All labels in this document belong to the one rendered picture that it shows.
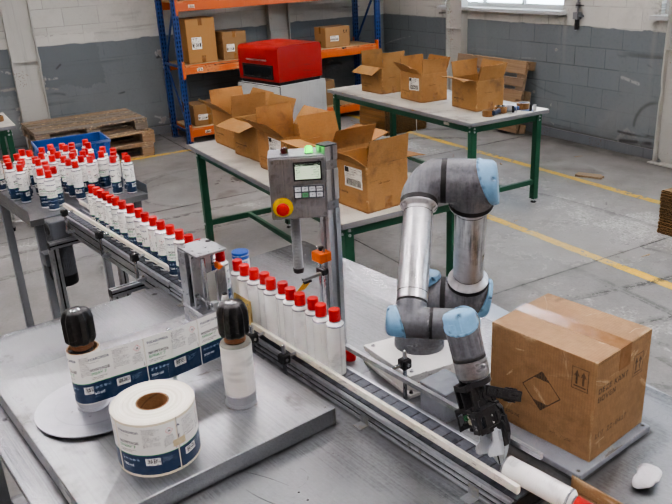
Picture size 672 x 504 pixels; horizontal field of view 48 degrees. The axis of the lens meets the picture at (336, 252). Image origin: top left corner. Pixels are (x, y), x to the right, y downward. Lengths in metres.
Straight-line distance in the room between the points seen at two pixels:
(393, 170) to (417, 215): 1.97
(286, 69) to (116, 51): 2.82
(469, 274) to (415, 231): 0.32
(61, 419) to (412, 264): 1.02
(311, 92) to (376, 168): 4.01
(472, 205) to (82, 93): 8.00
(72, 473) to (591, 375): 1.24
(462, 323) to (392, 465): 0.45
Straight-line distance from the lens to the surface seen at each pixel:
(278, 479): 1.90
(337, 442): 2.00
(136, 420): 1.83
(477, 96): 6.20
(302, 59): 7.63
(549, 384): 1.91
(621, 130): 8.19
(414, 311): 1.77
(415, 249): 1.83
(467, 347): 1.66
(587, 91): 8.43
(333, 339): 2.11
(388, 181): 3.83
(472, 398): 1.70
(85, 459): 2.01
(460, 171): 1.91
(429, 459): 1.90
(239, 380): 2.02
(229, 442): 1.95
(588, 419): 1.88
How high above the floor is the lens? 2.00
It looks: 22 degrees down
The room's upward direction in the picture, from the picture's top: 3 degrees counter-clockwise
